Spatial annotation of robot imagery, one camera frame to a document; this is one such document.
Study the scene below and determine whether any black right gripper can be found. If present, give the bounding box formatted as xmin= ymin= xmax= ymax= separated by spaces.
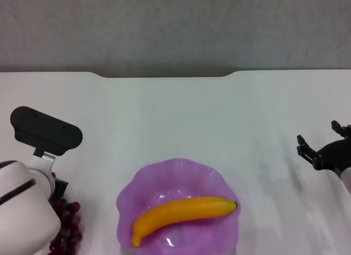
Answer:
xmin=296 ymin=120 xmax=351 ymax=173

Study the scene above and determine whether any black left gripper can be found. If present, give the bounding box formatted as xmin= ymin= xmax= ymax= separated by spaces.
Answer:
xmin=48 ymin=178 xmax=69 ymax=199

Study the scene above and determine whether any purple wavy plastic bowl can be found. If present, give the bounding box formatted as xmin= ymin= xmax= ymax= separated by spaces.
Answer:
xmin=116 ymin=157 xmax=242 ymax=255

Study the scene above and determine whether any yellow plastic banana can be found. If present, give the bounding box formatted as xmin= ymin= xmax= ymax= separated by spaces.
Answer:
xmin=131 ymin=196 xmax=239 ymax=248

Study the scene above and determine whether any dark red grape bunch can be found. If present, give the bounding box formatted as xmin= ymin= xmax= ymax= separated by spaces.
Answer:
xmin=48 ymin=171 xmax=83 ymax=255

